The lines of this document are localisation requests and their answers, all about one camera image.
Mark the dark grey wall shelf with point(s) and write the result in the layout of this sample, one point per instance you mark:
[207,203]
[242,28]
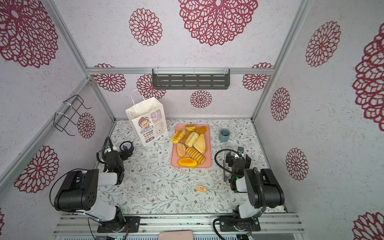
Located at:
[191,80]

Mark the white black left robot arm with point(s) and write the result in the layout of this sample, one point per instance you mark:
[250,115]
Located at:
[79,193]

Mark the yellow corn-shaped bread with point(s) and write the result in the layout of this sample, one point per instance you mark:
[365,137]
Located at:
[178,136]

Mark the black round alarm clock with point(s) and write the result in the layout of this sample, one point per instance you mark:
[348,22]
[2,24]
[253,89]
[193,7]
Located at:
[126,150]

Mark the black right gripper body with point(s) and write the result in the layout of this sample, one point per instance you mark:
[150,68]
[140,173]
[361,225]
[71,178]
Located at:
[237,163]

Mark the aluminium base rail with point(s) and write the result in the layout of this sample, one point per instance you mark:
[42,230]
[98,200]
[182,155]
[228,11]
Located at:
[270,223]

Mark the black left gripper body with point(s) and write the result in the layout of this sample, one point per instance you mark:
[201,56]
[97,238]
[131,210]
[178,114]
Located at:
[113,156]

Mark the teal grey cup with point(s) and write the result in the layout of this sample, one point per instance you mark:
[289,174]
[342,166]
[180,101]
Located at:
[224,135]

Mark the pink rectangular tray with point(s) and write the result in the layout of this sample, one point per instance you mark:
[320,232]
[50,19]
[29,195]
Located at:
[208,155]

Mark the black wire wall rack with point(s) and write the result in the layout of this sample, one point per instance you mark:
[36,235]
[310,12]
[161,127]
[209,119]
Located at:
[63,119]

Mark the white printed paper bag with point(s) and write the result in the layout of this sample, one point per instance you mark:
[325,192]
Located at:
[147,119]

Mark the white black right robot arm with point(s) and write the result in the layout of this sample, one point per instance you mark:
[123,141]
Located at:
[261,186]

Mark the yellow orange oval bread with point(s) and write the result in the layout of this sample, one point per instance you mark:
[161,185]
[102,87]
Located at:
[188,162]

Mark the small tan cracker block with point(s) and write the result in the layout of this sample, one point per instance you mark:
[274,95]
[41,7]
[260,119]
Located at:
[200,188]

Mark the ridged long golden bread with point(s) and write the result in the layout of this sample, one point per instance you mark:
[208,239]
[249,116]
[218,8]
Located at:
[195,155]

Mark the pale scored bread loaf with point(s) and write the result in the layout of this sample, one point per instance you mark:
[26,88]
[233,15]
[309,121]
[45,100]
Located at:
[191,139]

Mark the small round yellow bun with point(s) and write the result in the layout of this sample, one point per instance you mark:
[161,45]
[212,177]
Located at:
[190,127]

